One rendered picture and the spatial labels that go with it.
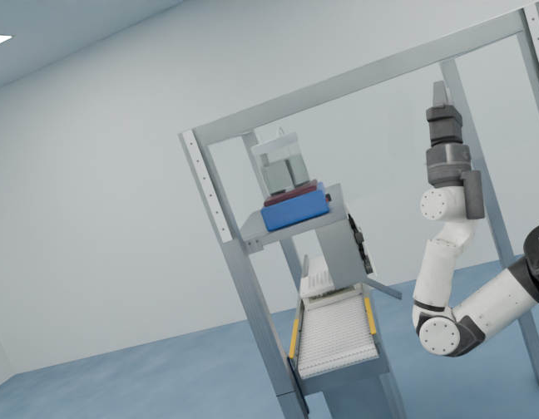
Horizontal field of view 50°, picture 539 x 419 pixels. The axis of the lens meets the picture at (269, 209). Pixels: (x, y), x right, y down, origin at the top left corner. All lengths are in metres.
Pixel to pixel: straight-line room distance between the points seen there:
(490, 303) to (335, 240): 0.63
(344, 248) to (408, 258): 3.35
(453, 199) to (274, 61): 3.92
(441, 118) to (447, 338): 0.44
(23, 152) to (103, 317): 1.86
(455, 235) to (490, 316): 0.18
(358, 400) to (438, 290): 0.91
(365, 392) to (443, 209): 1.02
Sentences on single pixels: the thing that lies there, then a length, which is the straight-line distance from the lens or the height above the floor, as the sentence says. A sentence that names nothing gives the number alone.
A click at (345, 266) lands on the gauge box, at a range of 1.75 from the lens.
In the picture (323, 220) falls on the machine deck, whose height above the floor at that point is 1.31.
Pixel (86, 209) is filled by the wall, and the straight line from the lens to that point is 6.01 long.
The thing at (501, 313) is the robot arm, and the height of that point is 1.13.
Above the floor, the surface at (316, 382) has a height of 0.81.
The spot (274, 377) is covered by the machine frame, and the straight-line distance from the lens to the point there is 1.82.
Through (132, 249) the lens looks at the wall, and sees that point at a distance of 5.85.
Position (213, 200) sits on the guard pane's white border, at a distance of 1.67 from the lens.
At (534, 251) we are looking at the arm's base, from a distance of 1.23.
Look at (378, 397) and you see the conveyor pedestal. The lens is 2.07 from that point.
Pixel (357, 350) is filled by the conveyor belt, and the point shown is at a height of 0.88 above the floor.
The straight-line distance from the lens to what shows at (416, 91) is 1.64.
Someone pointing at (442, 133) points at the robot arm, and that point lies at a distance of 1.23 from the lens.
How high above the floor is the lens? 1.62
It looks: 7 degrees down
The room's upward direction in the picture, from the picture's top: 20 degrees counter-clockwise
